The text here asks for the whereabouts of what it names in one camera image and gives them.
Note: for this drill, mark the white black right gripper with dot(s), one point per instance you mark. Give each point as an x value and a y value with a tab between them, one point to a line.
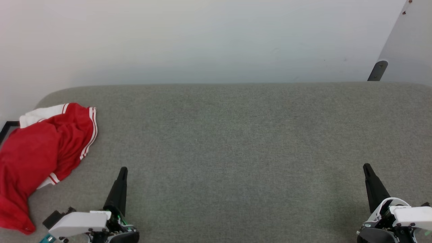
411	216

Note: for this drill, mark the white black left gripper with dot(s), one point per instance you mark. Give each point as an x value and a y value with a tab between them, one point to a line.
79	222

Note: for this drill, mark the red shirt with white trim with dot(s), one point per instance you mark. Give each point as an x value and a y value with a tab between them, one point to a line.
33	152

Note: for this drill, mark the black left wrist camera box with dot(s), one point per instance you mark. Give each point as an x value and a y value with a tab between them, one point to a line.
54	217

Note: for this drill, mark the grey metal bracket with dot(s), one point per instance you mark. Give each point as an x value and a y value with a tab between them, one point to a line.
378	71

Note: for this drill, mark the black metal frame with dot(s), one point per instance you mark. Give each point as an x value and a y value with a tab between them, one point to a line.
6	129

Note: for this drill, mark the grey metal post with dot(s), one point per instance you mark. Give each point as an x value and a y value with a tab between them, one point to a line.
410	40

